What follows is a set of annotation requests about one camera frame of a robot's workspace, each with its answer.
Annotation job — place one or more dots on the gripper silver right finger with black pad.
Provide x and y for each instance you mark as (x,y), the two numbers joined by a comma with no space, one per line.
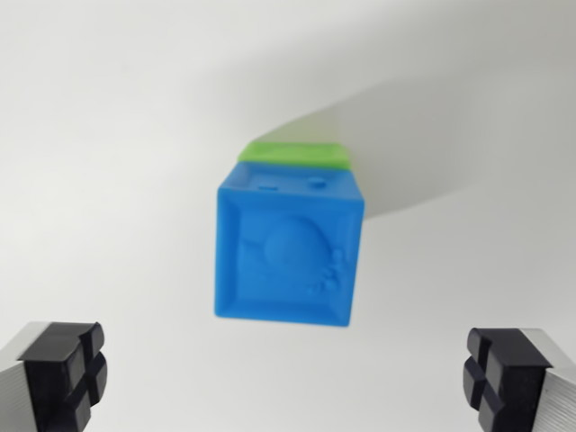
(513,378)

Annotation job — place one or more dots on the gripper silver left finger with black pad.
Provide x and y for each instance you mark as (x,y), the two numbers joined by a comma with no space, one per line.
(54,373)

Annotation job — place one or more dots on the blue soft cube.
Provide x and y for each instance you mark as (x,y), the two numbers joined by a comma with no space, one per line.
(288,252)

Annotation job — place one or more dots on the green soft cube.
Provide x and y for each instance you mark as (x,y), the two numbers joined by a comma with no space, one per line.
(297,153)

